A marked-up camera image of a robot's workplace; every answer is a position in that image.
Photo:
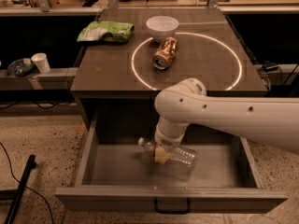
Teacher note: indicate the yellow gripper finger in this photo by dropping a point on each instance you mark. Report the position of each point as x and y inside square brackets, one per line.
[161, 155]

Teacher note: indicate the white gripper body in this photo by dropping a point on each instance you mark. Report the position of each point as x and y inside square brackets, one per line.
[166, 141]

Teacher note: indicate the clear plastic water bottle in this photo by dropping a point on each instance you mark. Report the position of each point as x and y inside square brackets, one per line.
[180, 155]

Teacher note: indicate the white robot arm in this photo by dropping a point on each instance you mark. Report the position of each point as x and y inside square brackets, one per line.
[271, 121]

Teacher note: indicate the open grey top drawer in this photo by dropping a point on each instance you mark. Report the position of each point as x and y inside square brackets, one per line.
[115, 174]

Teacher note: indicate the crushed gold soda can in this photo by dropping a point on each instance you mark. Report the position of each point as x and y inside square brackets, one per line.
[165, 53]

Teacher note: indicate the white bowl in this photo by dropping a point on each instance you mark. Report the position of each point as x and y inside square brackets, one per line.
[161, 27]

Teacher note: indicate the low side shelf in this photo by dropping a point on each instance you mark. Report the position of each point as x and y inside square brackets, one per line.
[55, 79]

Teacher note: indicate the green chip bag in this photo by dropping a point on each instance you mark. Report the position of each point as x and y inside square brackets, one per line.
[110, 31]

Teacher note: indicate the white paper cup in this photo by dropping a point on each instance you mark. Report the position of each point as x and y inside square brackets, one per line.
[41, 62]

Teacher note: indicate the black stand leg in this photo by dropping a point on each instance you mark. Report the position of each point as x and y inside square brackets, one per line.
[13, 210]

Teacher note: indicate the dark round plate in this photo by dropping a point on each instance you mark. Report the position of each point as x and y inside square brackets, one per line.
[21, 67]

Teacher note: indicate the black drawer handle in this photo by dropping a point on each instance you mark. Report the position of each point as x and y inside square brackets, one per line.
[172, 207]

